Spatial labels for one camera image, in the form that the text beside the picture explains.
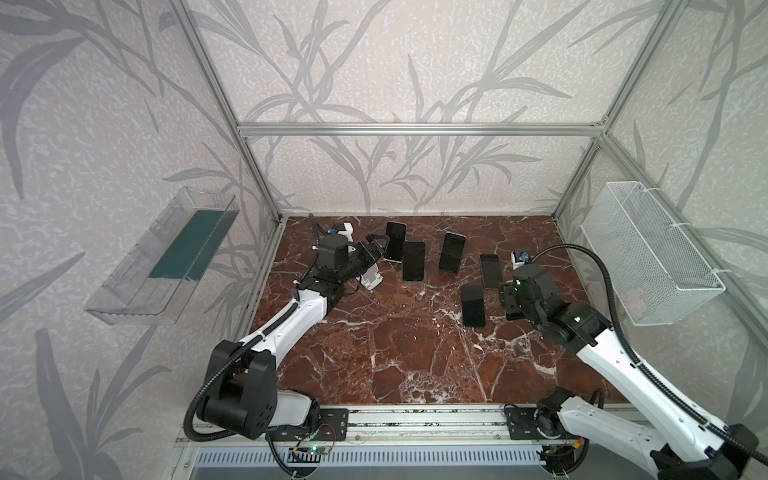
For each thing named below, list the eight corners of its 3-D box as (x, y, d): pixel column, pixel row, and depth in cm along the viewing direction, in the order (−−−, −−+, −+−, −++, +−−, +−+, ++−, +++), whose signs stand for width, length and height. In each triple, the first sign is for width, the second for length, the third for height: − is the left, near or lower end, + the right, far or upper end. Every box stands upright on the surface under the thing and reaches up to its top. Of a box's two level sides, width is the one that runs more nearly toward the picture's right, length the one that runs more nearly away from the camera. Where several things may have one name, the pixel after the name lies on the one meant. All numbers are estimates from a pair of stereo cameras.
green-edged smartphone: (440, 274, 105) (444, 249, 94) (438, 257, 110) (442, 231, 99) (460, 274, 105) (467, 249, 94) (458, 257, 110) (464, 231, 99)
